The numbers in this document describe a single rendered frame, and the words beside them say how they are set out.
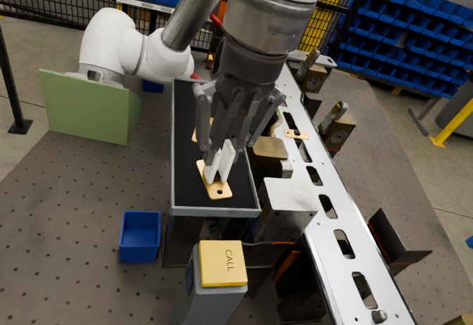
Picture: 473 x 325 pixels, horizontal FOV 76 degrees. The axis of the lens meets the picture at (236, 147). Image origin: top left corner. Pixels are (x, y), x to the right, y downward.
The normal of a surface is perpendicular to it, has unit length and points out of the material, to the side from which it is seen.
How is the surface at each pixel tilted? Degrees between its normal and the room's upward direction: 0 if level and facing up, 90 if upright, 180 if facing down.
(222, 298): 90
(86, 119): 90
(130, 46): 51
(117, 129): 90
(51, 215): 0
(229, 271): 0
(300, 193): 0
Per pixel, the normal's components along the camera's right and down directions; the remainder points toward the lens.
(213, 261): 0.26, -0.72
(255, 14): -0.36, 0.55
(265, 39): -0.01, 0.66
